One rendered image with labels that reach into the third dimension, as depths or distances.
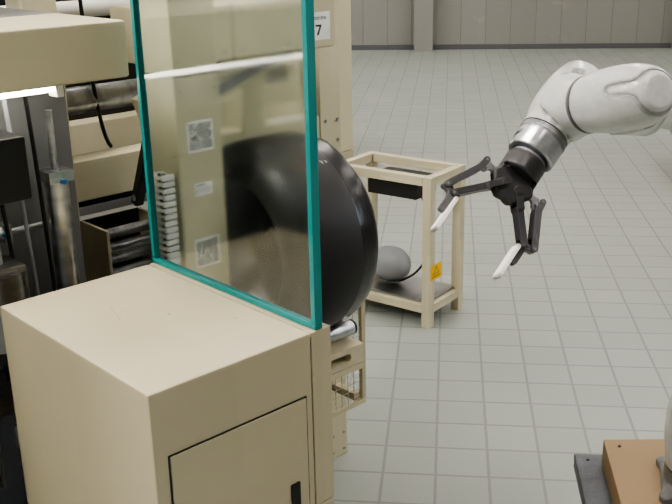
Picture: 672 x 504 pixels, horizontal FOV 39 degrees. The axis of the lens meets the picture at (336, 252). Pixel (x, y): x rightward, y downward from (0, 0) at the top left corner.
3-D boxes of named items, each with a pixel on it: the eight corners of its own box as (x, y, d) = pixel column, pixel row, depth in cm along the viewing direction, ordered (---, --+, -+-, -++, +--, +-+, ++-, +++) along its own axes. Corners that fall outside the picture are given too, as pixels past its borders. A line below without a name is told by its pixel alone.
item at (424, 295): (429, 329, 492) (431, 178, 467) (335, 305, 527) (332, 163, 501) (462, 308, 519) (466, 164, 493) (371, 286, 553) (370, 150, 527)
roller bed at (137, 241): (116, 332, 271) (106, 231, 261) (90, 317, 281) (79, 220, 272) (175, 312, 284) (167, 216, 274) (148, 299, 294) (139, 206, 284)
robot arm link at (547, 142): (514, 127, 176) (497, 152, 174) (534, 111, 167) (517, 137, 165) (553, 157, 176) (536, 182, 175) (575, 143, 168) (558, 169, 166)
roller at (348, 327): (261, 374, 249) (261, 358, 247) (251, 369, 252) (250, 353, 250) (358, 335, 271) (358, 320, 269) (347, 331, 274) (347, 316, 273)
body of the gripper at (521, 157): (538, 178, 174) (512, 218, 172) (501, 150, 173) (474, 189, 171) (556, 168, 167) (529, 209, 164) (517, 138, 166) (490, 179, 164)
